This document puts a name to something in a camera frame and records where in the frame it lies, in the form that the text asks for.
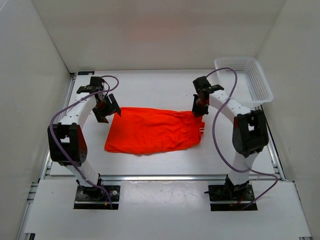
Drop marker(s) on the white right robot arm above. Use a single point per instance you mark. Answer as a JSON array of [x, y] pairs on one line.
[[249, 131]]

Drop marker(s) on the orange shorts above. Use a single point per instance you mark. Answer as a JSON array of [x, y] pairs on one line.
[[148, 131]]

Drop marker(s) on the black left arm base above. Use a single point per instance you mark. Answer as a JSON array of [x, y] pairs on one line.
[[92, 198]]

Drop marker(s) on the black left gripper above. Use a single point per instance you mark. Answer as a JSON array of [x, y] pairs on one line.
[[100, 115]]

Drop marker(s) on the black corner bracket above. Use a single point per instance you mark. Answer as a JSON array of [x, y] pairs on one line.
[[85, 73]]

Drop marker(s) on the right side aluminium rail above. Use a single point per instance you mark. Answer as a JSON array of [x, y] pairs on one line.
[[268, 161]]

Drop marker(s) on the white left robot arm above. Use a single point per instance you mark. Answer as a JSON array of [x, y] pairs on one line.
[[67, 145]]

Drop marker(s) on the white plastic mesh basket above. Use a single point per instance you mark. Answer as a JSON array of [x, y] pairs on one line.
[[252, 88]]

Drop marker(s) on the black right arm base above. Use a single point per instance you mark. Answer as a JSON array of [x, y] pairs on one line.
[[228, 197]]

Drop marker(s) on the left side aluminium rail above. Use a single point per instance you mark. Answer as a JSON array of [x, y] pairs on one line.
[[62, 97]]

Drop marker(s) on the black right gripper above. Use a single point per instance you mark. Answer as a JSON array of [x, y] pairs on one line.
[[197, 112]]

